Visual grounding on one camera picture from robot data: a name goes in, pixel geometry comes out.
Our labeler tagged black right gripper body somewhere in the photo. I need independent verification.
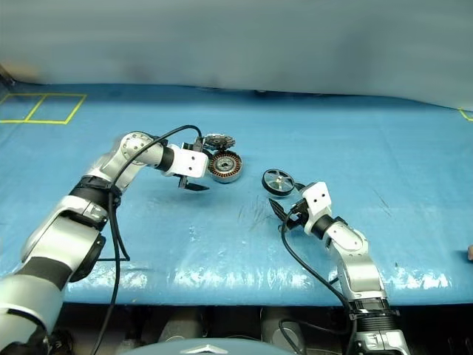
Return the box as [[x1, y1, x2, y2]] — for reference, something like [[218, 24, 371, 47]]
[[284, 197, 308, 231]]

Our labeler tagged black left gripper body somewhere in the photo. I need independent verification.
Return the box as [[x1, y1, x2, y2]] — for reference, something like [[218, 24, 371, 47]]
[[176, 136, 211, 190]]

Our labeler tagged silver notched motor lid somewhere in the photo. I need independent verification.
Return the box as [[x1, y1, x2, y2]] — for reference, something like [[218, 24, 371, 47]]
[[203, 132, 237, 152]]

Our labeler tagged black spoked rotor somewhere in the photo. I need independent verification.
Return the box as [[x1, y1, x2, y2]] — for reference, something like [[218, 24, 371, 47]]
[[262, 168, 296, 197]]

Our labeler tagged silver motor housing with stator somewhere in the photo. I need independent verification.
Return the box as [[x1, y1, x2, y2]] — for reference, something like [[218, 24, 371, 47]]
[[208, 151, 244, 185]]

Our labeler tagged blue table cover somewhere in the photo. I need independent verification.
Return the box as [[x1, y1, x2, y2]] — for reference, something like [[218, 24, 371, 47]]
[[0, 83, 473, 308]]

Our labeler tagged grey rounded shape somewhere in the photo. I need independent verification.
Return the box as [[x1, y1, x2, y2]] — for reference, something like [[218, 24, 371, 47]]
[[158, 308, 206, 345], [260, 308, 299, 352]]

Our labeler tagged blue-grey dome with silver emblem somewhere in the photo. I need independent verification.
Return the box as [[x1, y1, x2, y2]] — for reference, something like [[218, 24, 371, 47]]
[[123, 338, 276, 355]]

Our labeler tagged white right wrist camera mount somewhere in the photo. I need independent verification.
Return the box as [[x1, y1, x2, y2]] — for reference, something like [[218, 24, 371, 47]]
[[299, 181, 333, 236]]

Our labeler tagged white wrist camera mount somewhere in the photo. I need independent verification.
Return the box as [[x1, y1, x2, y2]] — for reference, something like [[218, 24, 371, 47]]
[[299, 181, 333, 236], [162, 144, 210, 179]]

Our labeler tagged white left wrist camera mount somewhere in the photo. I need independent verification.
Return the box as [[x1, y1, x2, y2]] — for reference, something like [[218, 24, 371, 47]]
[[162, 144, 210, 179]]

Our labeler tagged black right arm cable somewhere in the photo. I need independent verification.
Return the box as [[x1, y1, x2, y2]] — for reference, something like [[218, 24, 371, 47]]
[[280, 209, 358, 355]]

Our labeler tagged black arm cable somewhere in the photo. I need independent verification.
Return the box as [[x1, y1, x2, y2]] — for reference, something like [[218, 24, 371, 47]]
[[280, 209, 358, 355], [90, 124, 203, 355]]

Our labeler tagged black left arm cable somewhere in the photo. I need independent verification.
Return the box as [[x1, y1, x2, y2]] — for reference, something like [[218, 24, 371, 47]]
[[90, 124, 203, 355]]

